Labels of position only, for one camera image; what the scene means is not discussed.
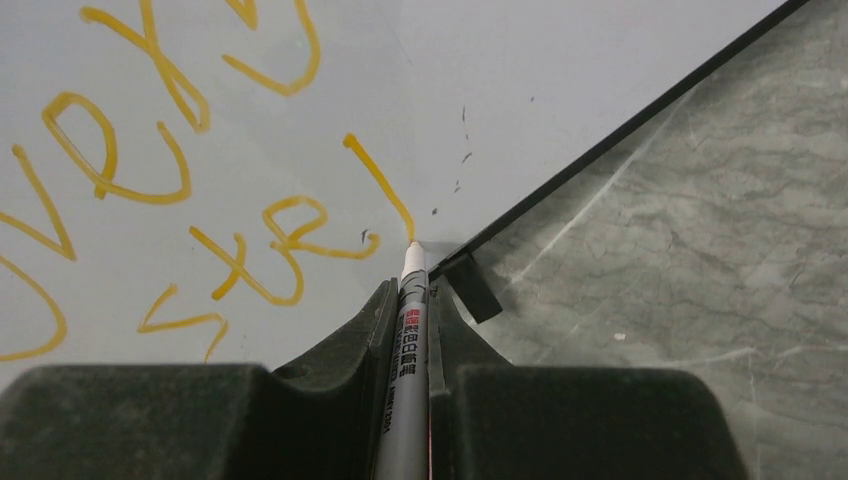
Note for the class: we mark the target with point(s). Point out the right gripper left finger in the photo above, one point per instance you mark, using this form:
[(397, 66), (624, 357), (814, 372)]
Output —
[(315, 417)]

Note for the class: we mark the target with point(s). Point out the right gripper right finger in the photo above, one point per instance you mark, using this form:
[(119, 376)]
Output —
[(491, 419)]

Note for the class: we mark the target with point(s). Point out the yellow marker pen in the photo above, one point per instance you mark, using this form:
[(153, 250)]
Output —
[(403, 451)]

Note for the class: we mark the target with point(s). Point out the black-framed whiteboard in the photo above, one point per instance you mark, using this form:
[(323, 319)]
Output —
[(227, 181)]

